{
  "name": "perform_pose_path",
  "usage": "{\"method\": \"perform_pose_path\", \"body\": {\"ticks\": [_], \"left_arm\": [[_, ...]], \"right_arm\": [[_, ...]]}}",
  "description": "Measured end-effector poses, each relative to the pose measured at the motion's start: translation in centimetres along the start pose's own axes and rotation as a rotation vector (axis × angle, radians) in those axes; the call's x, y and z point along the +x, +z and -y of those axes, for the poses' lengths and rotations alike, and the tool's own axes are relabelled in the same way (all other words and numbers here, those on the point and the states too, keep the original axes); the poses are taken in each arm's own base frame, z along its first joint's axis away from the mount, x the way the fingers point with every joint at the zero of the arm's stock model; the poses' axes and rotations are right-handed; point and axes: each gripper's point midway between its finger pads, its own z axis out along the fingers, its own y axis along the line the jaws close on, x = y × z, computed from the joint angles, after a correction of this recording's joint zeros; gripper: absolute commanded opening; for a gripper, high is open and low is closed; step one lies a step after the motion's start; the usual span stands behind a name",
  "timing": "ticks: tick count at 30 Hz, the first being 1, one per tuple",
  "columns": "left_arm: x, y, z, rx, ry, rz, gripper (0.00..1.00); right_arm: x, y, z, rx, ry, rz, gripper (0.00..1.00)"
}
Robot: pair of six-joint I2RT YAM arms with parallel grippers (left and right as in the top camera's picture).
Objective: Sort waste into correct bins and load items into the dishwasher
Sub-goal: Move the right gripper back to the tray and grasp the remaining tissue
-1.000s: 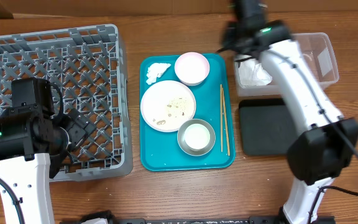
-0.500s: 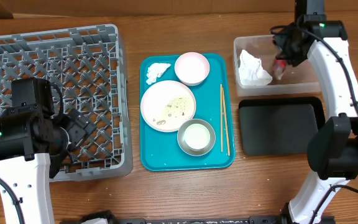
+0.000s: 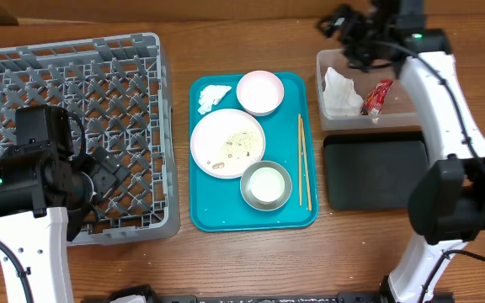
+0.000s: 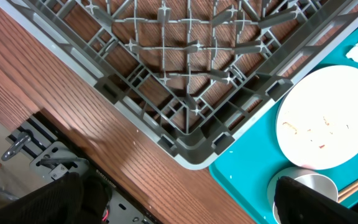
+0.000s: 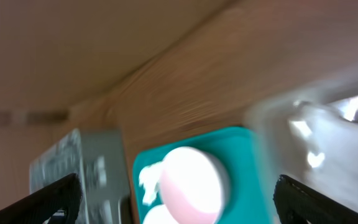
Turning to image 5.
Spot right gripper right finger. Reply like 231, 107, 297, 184
273, 175, 358, 224

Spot clear plastic waste bin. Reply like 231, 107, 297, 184
243, 65, 358, 212

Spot large white dirty plate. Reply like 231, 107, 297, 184
142, 204, 178, 224

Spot teal plastic serving tray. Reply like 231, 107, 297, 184
132, 127, 273, 224

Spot white napkin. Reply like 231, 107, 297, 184
139, 161, 163, 206

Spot small pink-white bowl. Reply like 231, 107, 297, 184
159, 146, 231, 224

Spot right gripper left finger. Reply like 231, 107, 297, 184
0, 173, 83, 224

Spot grey plastic dishwasher rack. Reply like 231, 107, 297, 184
29, 129, 133, 224

